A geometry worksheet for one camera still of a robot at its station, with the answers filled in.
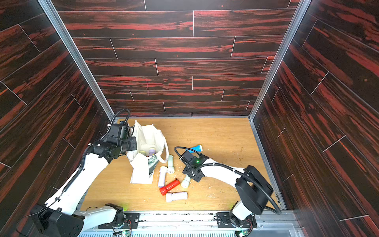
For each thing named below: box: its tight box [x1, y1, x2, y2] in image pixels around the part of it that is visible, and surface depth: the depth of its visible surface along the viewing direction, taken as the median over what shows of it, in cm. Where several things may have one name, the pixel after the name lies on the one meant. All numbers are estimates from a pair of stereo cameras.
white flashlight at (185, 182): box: [180, 174, 191, 189], surface depth 86 cm
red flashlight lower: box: [159, 178, 181, 196], surface depth 84 cm
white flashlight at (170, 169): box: [167, 154, 175, 175], surface depth 92 cm
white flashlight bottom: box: [165, 191, 189, 203], surface depth 82 cm
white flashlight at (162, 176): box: [157, 165, 168, 188], surface depth 88 cm
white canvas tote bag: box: [126, 119, 170, 185], surface depth 84 cm
